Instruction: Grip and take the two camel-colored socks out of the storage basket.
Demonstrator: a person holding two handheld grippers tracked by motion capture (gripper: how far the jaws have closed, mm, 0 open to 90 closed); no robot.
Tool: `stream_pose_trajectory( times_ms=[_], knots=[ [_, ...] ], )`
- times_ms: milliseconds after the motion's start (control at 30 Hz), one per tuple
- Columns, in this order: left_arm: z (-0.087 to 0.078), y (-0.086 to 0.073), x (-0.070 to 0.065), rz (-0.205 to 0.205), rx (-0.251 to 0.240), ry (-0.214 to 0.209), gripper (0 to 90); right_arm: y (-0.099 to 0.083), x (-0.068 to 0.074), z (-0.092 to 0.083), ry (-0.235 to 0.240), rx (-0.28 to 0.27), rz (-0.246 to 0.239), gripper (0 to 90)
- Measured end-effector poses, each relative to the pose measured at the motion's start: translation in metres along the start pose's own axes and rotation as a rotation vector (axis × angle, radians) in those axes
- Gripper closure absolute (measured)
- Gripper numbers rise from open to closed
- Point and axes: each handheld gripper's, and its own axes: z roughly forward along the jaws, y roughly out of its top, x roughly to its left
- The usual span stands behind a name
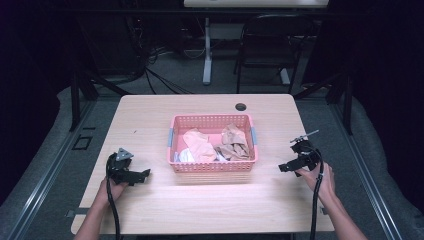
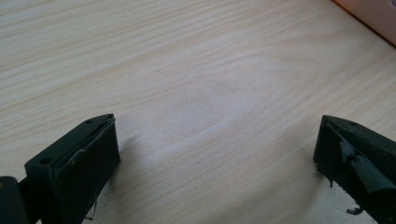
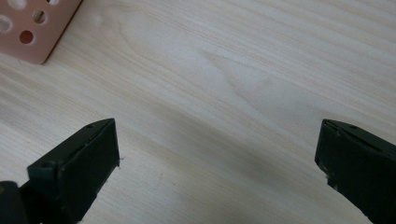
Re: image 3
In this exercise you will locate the pink perforated rack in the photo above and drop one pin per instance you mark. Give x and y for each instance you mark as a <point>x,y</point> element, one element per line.
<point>46,29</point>

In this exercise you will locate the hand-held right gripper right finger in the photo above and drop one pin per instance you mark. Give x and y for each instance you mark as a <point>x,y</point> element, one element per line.
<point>361,168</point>

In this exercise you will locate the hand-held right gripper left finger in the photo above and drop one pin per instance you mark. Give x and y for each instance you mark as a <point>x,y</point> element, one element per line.
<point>77,168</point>

